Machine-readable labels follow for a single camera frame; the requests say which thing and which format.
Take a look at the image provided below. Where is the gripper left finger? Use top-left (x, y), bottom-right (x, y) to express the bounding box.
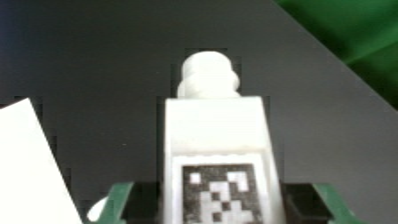
top-left (97, 182), bottom-right (135, 224)

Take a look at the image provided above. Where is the white leg with tag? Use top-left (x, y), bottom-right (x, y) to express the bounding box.
top-left (163, 51), bottom-right (286, 224)

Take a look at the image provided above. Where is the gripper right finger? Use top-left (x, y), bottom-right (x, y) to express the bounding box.
top-left (282, 182), bottom-right (357, 224)

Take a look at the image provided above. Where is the white leg centre right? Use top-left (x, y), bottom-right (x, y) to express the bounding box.
top-left (0, 99), bottom-right (81, 224)

